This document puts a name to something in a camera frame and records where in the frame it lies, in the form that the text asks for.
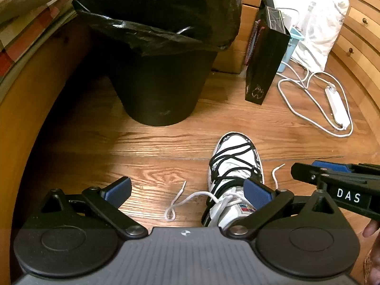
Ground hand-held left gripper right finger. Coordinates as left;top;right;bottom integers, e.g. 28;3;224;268
227;178;342;241

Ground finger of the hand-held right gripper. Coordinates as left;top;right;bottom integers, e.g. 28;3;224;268
312;160;349;173
290;162;328;190

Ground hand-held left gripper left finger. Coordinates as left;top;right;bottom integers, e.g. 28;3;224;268
36;176;149;240

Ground white and black sneaker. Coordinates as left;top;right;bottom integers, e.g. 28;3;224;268
202;131;265;232

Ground white shoelace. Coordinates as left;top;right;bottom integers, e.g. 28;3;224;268
164;163;286;223

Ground person's right hand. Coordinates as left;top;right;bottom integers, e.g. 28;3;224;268
363;218;380;238

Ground white power strip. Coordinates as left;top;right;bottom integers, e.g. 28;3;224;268
325;85;348;130

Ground wicker basket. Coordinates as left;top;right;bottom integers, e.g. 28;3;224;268
364;248;375;285

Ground light blue plastic bin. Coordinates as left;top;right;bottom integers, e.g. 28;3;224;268
276;26;306;73

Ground wooden dresser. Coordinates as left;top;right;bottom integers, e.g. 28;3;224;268
327;0;380;116

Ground white plastic bag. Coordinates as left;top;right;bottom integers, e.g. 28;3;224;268
292;0;351;72

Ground white power adapter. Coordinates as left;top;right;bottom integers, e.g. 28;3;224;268
277;7;300;29

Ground plaid bed sheet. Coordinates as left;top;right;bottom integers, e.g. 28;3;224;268
0;0;76;78

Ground black trash bag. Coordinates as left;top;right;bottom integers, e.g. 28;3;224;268
71;0;247;57

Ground white power strip cable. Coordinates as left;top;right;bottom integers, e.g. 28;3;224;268
277;56;354;138

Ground black gift bag red handles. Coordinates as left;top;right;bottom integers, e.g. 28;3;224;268
245;6;291;106

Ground wooden bed frame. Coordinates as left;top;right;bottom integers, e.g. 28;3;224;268
0;15;98;229

